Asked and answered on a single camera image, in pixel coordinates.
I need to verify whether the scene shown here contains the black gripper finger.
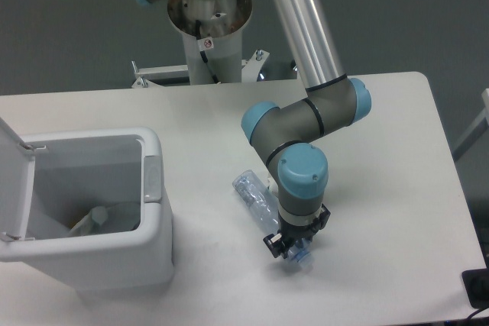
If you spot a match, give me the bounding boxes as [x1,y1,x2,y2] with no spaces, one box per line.
[263,232,293,258]
[305,205,330,242]

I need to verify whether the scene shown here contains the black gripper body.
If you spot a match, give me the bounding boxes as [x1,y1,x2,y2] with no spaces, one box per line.
[279,217,321,244]

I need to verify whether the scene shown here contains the clear plastic bottle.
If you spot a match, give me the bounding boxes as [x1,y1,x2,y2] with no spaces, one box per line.
[232,170,314,269]

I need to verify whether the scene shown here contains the white paper wrapper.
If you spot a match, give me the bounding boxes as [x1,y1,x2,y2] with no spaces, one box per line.
[267,175,278,197]

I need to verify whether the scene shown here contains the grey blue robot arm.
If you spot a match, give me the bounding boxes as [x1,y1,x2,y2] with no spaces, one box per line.
[136,0,371,257]

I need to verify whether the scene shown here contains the white trash can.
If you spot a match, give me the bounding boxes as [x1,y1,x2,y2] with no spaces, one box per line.
[1,127,173,291]

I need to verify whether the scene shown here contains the white trash inside can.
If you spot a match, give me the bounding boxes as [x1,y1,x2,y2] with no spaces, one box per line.
[66,206,138,237]

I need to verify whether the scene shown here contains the white trash can lid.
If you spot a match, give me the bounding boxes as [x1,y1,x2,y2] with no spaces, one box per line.
[1,121,47,242]

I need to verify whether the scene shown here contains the black device at table edge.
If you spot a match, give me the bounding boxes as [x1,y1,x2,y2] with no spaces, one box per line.
[461,269,488,308]

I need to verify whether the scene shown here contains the white furniture part at right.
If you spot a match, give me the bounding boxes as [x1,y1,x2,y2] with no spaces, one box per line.
[452,89,488,162]

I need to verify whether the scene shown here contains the white metal base frame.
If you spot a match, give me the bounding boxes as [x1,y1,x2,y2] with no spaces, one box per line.
[131,48,303,89]

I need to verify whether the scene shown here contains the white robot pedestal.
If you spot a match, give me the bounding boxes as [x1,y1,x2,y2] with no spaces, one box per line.
[167,0,252,85]

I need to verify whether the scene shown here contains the black cable on pedestal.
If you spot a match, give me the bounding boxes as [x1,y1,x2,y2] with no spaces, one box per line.
[195,19,222,85]

